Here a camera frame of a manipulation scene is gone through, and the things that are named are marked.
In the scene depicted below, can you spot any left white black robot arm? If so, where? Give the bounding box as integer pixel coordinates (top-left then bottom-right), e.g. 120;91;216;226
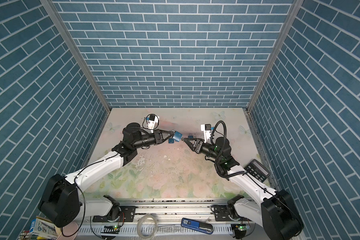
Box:
38;123;182;228

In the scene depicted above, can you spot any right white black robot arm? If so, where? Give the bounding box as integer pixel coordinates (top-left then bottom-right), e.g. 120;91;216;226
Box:
183;137;304;240

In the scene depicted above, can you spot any floral table mat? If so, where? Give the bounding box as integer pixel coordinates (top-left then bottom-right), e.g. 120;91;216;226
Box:
85;108;260;200

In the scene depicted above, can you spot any black calculator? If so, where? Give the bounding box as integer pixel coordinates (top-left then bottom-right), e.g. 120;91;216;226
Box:
244;159;271;183

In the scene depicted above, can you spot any blue black handheld device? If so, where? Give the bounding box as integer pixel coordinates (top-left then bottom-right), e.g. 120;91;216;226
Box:
181;218;214;235

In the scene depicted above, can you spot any pink cup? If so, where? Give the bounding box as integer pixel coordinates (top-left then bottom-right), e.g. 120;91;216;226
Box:
58;222;79;240

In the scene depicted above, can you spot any white blue cardboard box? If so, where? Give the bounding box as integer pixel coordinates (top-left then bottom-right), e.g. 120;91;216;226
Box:
29;218;58;240

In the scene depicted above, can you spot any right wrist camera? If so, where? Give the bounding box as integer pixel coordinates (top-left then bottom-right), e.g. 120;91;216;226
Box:
201;124;212;143

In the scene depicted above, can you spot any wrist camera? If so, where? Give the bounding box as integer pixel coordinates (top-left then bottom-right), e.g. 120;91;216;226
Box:
145;114;160;130
201;124;212;143

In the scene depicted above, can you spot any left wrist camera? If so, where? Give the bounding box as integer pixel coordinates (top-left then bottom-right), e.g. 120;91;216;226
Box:
145;114;160;130

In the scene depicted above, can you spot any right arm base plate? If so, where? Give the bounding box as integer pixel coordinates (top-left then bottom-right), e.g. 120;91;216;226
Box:
210;205;253;222

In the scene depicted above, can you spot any aluminium rail frame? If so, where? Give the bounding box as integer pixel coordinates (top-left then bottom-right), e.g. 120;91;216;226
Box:
73;199;263;240

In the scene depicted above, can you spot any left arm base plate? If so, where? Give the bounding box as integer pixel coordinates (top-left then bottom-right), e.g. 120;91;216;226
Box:
92;206;136;223

